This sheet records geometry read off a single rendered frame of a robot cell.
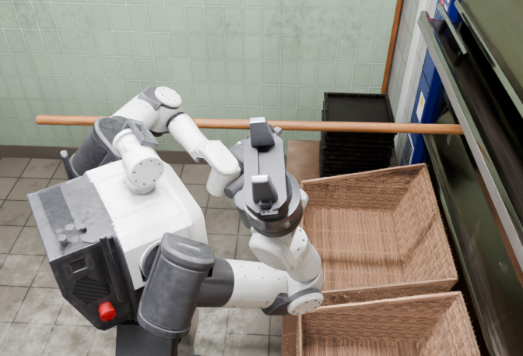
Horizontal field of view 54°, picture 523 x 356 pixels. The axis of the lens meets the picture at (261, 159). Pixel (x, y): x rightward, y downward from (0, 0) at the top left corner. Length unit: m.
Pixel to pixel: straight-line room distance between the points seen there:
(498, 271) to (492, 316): 0.12
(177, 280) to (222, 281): 0.09
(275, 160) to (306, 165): 1.68
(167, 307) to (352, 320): 0.90
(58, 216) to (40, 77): 2.23
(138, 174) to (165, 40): 1.94
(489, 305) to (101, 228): 1.00
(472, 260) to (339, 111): 0.89
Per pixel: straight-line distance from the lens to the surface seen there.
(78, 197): 1.07
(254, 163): 0.69
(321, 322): 1.70
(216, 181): 1.36
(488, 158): 1.15
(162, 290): 0.90
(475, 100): 1.38
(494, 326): 1.47
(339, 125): 1.55
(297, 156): 2.41
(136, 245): 0.97
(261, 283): 1.00
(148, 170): 0.96
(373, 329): 1.75
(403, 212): 2.10
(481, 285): 1.53
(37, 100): 3.32
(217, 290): 0.93
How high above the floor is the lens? 2.09
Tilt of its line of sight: 39 degrees down
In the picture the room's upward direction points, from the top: straight up
